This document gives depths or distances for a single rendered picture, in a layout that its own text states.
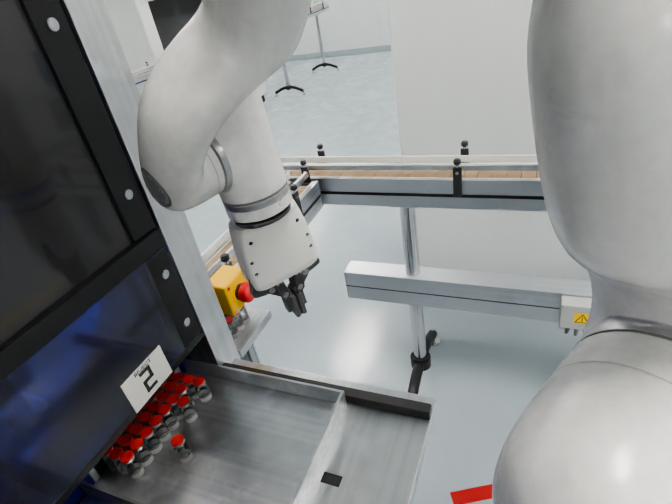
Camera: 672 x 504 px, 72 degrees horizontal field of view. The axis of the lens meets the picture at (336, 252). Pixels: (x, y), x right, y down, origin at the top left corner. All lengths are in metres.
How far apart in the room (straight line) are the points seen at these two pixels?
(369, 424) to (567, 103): 0.64
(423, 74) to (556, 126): 1.69
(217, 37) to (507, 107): 1.58
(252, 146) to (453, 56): 1.44
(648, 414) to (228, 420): 0.68
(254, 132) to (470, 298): 1.21
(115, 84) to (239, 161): 0.26
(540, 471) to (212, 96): 0.36
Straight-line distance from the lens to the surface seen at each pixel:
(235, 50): 0.42
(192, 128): 0.43
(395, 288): 1.66
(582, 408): 0.31
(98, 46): 0.71
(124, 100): 0.73
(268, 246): 0.59
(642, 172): 0.23
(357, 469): 0.75
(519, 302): 1.60
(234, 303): 0.92
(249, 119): 0.52
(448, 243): 2.21
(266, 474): 0.78
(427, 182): 1.38
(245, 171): 0.52
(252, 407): 0.86
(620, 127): 0.23
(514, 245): 2.18
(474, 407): 1.93
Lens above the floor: 1.51
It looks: 32 degrees down
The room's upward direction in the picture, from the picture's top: 11 degrees counter-clockwise
